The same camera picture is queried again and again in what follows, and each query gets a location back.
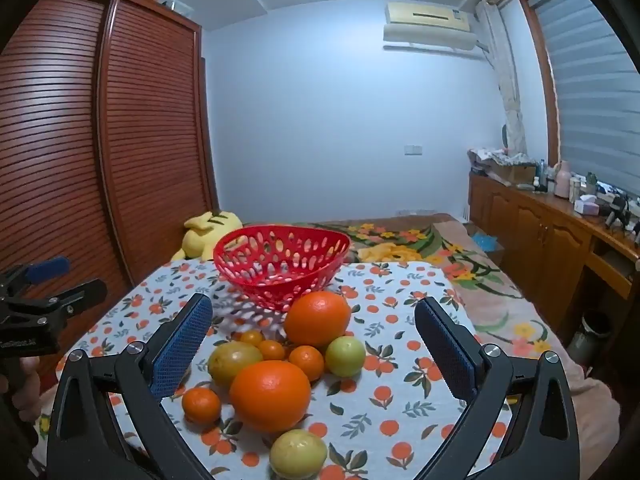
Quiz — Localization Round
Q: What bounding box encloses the person's left forearm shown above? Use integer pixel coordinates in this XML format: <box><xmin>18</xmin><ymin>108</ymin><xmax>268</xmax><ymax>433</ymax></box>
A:
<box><xmin>0</xmin><ymin>360</ymin><xmax>41</xmax><ymax>480</ymax></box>

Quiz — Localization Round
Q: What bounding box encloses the wooden side cabinet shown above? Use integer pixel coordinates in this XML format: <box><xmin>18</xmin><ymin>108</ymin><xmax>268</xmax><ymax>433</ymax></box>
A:
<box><xmin>468</xmin><ymin>170</ymin><xmax>640</xmax><ymax>361</ymax></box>

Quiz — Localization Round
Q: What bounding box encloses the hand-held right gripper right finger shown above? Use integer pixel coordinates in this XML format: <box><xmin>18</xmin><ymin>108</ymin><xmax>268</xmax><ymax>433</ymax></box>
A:
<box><xmin>414</xmin><ymin>296</ymin><xmax>581</xmax><ymax>480</ymax></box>

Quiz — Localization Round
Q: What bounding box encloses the floral blanket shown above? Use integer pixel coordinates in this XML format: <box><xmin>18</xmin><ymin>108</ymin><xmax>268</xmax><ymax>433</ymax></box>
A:
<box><xmin>295</xmin><ymin>212</ymin><xmax>621</xmax><ymax>480</ymax></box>

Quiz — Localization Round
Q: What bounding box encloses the dark trash bin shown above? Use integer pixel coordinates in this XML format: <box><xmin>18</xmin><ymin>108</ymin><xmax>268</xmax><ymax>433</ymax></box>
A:
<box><xmin>570</xmin><ymin>310</ymin><xmax>613</xmax><ymax>366</ymax></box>

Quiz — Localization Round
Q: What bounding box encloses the blue crumpled bag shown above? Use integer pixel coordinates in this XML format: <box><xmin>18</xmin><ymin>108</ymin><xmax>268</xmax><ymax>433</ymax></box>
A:
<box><xmin>472</xmin><ymin>232</ymin><xmax>505</xmax><ymax>252</ymax></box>

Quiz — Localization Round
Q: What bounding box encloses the patterned cloth pile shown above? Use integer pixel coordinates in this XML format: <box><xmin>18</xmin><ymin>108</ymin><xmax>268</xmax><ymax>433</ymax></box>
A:
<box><xmin>467</xmin><ymin>146</ymin><xmax>536</xmax><ymax>167</ymax></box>

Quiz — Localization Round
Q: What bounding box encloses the red perforated plastic basket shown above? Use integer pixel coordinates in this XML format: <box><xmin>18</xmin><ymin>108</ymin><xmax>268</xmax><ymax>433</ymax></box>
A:
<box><xmin>213</xmin><ymin>225</ymin><xmax>351</xmax><ymax>311</ymax></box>

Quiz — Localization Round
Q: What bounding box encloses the yellow-green round fruit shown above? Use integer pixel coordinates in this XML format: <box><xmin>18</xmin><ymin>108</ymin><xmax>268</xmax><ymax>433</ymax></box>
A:
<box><xmin>269</xmin><ymin>429</ymin><xmax>328</xmax><ymax>478</ymax></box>
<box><xmin>207</xmin><ymin>341</ymin><xmax>263</xmax><ymax>390</ymax></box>

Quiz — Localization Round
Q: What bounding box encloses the pink bottle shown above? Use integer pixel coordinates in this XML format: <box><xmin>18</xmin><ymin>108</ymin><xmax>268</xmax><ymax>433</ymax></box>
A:
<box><xmin>555</xmin><ymin>160</ymin><xmax>572</xmax><ymax>200</ymax></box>

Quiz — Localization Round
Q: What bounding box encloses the brown louvered wooden wardrobe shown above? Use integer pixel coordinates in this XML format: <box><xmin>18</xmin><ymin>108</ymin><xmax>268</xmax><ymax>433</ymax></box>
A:
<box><xmin>0</xmin><ymin>0</ymin><xmax>221</xmax><ymax>396</ymax></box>

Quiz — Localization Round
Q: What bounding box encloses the grey window blind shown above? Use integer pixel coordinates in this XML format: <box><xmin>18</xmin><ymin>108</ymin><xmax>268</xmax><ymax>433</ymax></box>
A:
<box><xmin>530</xmin><ymin>0</ymin><xmax>640</xmax><ymax>196</ymax></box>

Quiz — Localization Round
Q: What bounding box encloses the person's left hand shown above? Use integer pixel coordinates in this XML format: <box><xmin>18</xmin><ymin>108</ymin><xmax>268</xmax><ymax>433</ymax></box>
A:
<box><xmin>7</xmin><ymin>357</ymin><xmax>44</xmax><ymax>423</ymax></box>

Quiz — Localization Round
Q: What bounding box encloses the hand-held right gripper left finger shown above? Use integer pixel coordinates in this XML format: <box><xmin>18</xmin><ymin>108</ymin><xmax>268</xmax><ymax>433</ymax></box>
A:
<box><xmin>46</xmin><ymin>292</ymin><xmax>216</xmax><ymax>480</ymax></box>

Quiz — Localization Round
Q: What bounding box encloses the green round fruit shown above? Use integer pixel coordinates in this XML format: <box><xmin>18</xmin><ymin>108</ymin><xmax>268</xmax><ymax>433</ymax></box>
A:
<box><xmin>325</xmin><ymin>336</ymin><xmax>366</xmax><ymax>378</ymax></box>

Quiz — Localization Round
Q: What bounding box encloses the wall air conditioner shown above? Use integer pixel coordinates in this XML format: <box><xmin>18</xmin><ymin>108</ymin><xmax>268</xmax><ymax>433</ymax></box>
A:
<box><xmin>383</xmin><ymin>1</ymin><xmax>478</xmax><ymax>52</ymax></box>

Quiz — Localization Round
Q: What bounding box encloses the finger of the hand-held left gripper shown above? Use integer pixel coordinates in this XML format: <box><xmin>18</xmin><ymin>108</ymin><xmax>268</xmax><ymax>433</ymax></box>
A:
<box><xmin>0</xmin><ymin>256</ymin><xmax>71</xmax><ymax>297</ymax></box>
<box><xmin>27</xmin><ymin>279</ymin><xmax>108</xmax><ymax>330</ymax></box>

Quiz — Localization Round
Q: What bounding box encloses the large orange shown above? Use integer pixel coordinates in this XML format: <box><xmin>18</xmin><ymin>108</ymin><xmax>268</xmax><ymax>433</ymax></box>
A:
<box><xmin>284</xmin><ymin>291</ymin><xmax>352</xmax><ymax>347</ymax></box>
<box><xmin>229</xmin><ymin>360</ymin><xmax>312</xmax><ymax>433</ymax></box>

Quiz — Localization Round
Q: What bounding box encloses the orange print tablecloth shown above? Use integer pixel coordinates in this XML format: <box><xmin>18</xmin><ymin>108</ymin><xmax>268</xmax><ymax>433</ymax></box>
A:
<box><xmin>30</xmin><ymin>260</ymin><xmax>521</xmax><ymax>480</ymax></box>

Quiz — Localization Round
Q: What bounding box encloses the yellow plush toy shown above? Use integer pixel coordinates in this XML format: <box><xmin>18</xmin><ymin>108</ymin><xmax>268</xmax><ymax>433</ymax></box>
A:
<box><xmin>171</xmin><ymin>208</ymin><xmax>244</xmax><ymax>262</ymax></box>

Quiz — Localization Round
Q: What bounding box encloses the black small tripod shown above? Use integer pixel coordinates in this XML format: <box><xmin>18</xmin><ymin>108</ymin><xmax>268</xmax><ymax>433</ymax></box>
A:
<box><xmin>602</xmin><ymin>195</ymin><xmax>632</xmax><ymax>229</ymax></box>

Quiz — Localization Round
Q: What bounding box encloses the white curtain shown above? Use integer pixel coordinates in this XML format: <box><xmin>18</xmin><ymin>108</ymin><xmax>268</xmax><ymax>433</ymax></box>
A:
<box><xmin>475</xmin><ymin>0</ymin><xmax>528</xmax><ymax>156</ymax></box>

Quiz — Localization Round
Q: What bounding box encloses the cardboard box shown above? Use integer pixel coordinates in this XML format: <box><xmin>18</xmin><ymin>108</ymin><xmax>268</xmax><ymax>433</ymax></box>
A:
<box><xmin>487</xmin><ymin>157</ymin><xmax>538</xmax><ymax>184</ymax></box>

